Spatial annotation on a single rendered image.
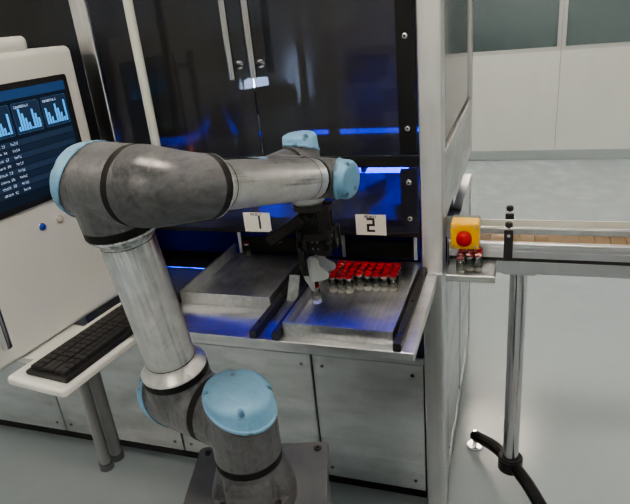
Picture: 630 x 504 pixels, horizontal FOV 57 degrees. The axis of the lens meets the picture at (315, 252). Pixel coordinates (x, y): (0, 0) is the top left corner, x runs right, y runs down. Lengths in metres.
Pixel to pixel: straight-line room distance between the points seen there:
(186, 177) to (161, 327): 0.29
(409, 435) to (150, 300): 1.20
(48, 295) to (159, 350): 0.80
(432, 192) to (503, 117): 4.65
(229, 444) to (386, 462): 1.12
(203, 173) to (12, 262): 0.95
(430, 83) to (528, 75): 4.64
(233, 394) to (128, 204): 0.36
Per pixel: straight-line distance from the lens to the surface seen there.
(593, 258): 1.72
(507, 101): 6.15
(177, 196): 0.79
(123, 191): 0.80
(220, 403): 0.97
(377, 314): 1.43
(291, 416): 2.05
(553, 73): 6.12
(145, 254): 0.92
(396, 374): 1.82
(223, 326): 1.47
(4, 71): 1.67
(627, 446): 2.53
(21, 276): 1.70
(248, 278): 1.69
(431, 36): 1.48
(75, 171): 0.87
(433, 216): 1.57
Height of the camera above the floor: 1.58
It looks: 23 degrees down
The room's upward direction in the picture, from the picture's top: 6 degrees counter-clockwise
